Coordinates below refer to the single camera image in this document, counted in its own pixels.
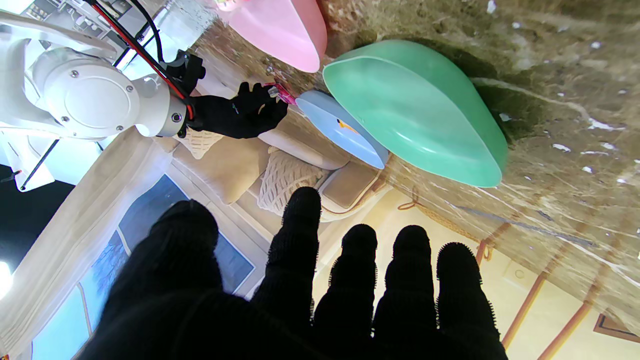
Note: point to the pink candy bar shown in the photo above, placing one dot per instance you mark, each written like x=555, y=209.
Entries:
x=285, y=93

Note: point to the white framed window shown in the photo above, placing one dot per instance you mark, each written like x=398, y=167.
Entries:
x=150, y=220

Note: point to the pink square plastic dish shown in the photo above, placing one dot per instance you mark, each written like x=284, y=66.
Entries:
x=280, y=30

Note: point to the orange candy bar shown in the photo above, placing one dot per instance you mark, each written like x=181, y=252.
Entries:
x=346, y=126

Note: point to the pink bow candy cluster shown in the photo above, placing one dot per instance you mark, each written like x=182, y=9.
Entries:
x=230, y=4

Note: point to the beige sofa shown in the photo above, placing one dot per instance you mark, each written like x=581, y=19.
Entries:
x=235, y=165

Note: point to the cream knitted cushion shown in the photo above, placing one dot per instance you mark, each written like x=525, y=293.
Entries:
x=287, y=180
x=200, y=142

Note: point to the blue square plastic dish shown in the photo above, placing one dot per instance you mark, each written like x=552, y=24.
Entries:
x=345, y=140

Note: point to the green square plastic dish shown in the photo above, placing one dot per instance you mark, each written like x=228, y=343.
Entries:
x=410, y=110

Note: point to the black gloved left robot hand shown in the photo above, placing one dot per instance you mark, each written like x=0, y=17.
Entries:
x=225, y=330

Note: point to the sheer cream curtain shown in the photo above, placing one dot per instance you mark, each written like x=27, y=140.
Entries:
x=75, y=220

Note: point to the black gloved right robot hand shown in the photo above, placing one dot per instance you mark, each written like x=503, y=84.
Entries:
x=235, y=115

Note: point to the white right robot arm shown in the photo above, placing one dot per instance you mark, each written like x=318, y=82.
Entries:
x=95, y=95

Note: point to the wooden tripod floor lamp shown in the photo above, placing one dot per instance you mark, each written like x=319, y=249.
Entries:
x=530, y=300

